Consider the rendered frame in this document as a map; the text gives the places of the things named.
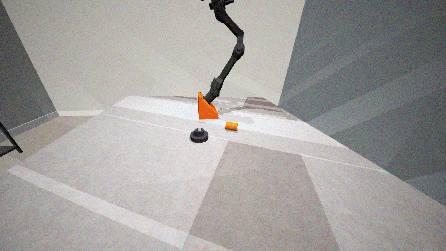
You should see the dark grey round pedestal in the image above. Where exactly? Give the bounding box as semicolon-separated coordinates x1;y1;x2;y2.
190;127;208;143

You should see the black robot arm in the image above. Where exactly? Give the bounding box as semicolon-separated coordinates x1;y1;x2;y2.
203;0;245;105

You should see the orange knob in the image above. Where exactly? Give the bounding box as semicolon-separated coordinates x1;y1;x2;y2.
225;122;238;131

